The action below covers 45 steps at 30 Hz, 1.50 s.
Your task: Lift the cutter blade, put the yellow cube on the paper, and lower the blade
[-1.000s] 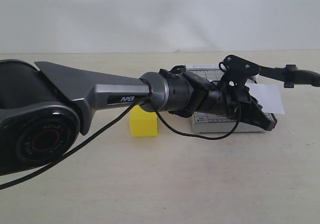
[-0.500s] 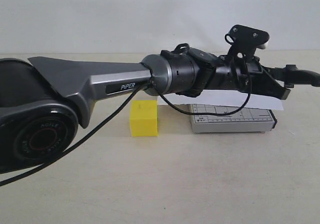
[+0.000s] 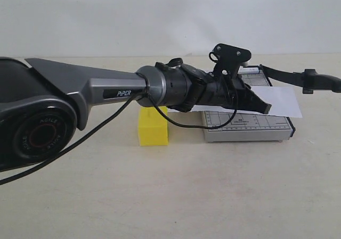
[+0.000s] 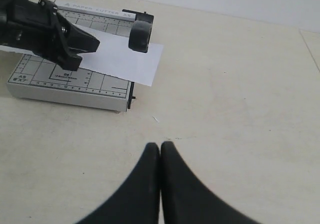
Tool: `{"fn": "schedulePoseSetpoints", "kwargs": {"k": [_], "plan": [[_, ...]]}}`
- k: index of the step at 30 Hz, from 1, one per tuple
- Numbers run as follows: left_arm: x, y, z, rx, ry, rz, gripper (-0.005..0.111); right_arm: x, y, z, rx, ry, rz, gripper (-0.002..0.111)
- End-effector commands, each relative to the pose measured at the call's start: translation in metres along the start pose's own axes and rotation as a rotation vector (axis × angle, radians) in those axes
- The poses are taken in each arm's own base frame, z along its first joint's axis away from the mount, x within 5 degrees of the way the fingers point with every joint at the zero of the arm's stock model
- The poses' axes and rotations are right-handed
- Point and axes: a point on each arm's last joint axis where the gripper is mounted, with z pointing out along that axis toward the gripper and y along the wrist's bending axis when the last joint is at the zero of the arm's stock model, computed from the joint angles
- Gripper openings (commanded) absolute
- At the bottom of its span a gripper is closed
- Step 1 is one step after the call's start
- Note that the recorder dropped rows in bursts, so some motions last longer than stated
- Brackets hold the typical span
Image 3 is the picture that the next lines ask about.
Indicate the white paper strip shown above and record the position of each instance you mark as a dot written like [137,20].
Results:
[282,99]

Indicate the black cutter blade arm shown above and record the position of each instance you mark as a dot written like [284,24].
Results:
[309,80]

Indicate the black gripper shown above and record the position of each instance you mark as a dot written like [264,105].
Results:
[234,93]

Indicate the grey paper cutter base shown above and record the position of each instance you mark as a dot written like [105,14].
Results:
[248,127]

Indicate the yellow cube block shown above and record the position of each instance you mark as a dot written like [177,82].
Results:
[152,128]

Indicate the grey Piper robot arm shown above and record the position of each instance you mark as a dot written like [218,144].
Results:
[44,102]

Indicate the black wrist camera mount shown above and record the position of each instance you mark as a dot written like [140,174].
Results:
[228,58]

